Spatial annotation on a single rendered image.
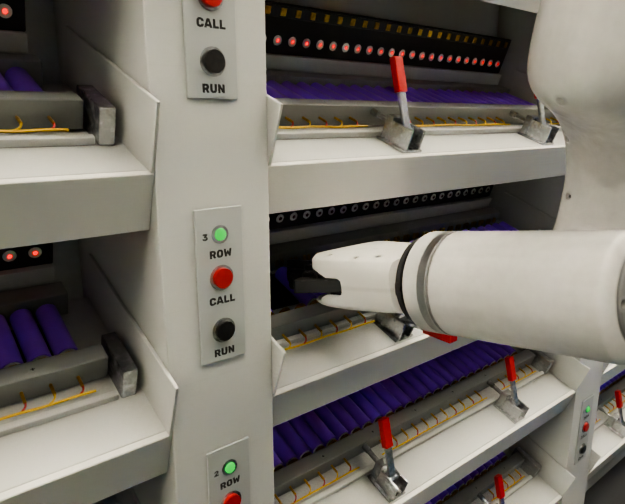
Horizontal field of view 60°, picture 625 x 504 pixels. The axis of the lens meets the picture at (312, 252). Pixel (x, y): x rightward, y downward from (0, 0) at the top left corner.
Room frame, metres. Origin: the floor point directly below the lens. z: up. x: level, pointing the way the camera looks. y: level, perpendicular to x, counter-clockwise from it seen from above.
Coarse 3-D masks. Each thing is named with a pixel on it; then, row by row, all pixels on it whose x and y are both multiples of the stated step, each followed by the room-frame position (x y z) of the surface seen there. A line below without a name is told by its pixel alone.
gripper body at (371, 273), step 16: (416, 240) 0.44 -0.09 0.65; (320, 256) 0.48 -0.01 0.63; (336, 256) 0.47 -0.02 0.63; (352, 256) 0.45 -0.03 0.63; (368, 256) 0.45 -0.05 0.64; (384, 256) 0.44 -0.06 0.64; (400, 256) 0.43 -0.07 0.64; (320, 272) 0.47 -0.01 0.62; (336, 272) 0.46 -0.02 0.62; (352, 272) 0.44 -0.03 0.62; (368, 272) 0.43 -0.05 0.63; (384, 272) 0.42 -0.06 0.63; (400, 272) 0.42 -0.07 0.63; (352, 288) 0.44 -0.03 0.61; (368, 288) 0.43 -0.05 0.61; (384, 288) 0.42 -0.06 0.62; (400, 288) 0.42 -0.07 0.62; (336, 304) 0.46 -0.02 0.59; (352, 304) 0.44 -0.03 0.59; (368, 304) 0.43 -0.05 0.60; (384, 304) 0.42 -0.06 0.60; (400, 304) 0.42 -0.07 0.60
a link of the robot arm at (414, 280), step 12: (420, 240) 0.42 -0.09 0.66; (432, 240) 0.42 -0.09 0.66; (420, 252) 0.41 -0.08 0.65; (432, 252) 0.40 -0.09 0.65; (408, 264) 0.41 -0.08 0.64; (420, 264) 0.40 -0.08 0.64; (408, 276) 0.41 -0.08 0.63; (420, 276) 0.40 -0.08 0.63; (408, 288) 0.40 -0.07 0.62; (420, 288) 0.39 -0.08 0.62; (408, 300) 0.40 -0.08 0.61; (420, 300) 0.39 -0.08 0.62; (408, 312) 0.41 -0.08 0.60; (420, 312) 0.40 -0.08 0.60; (420, 324) 0.41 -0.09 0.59; (432, 324) 0.40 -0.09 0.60
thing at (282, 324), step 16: (320, 304) 0.54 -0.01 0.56; (272, 320) 0.50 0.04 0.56; (288, 320) 0.50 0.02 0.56; (304, 320) 0.51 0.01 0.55; (320, 320) 0.53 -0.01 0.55; (336, 320) 0.55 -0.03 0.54; (272, 336) 0.49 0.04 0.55; (288, 336) 0.51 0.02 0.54; (304, 336) 0.50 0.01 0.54; (320, 336) 0.51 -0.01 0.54
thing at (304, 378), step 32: (320, 224) 0.68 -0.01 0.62; (352, 224) 0.72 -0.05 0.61; (512, 224) 0.92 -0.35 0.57; (544, 224) 0.88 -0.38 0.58; (288, 352) 0.49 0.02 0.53; (320, 352) 0.50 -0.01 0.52; (352, 352) 0.51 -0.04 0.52; (384, 352) 0.52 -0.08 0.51; (416, 352) 0.56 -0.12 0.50; (288, 384) 0.45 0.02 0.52; (320, 384) 0.47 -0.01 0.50; (352, 384) 0.51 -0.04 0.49; (288, 416) 0.46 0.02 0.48
